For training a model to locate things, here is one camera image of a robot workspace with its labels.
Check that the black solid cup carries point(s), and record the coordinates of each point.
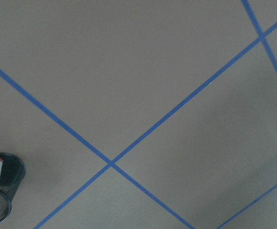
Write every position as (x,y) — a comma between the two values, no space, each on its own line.
(12,171)

